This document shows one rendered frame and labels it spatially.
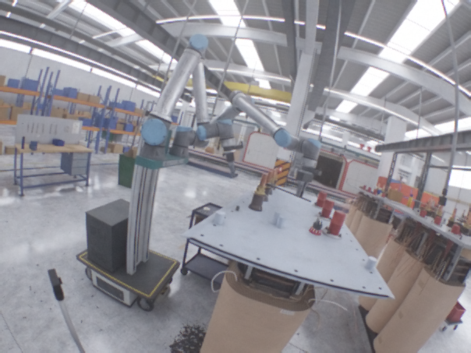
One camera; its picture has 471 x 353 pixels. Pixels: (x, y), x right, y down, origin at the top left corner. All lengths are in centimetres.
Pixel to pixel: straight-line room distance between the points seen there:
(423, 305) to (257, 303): 157
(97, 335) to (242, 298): 141
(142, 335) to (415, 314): 236
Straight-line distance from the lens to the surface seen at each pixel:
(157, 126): 115
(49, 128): 522
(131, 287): 193
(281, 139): 112
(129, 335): 199
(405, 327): 223
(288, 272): 64
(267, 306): 95
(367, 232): 362
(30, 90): 800
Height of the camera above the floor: 168
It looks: 9 degrees down
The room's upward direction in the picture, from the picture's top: 15 degrees clockwise
